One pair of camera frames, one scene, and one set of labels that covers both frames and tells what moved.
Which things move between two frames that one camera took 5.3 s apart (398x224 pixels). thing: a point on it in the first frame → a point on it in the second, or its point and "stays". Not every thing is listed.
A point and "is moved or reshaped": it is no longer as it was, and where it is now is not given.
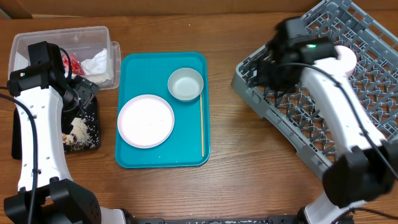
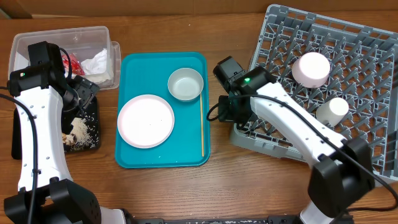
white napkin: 96,68 stays
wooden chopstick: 201,123 stays
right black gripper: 259,73 → 224,109
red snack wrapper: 76,68 stays
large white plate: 145,121 stays
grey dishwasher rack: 374,76 is moved or reshaped
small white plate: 347,58 is moved or reshaped
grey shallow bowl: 185,84 stays
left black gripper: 88,90 stays
